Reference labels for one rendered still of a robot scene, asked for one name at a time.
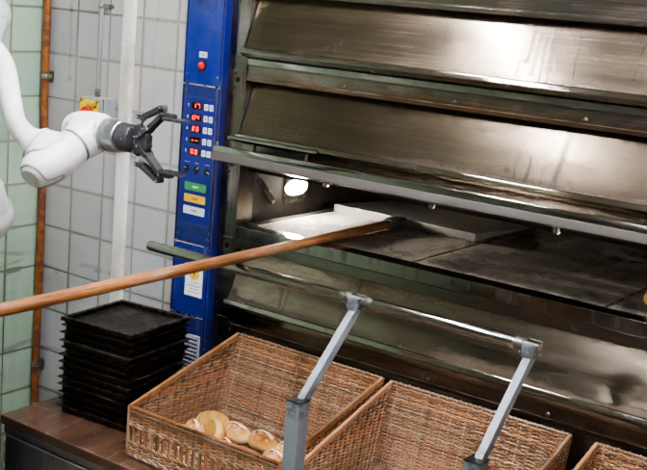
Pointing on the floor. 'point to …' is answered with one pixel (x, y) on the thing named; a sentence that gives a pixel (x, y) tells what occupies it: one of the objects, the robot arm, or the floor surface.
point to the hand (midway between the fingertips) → (180, 147)
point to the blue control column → (214, 14)
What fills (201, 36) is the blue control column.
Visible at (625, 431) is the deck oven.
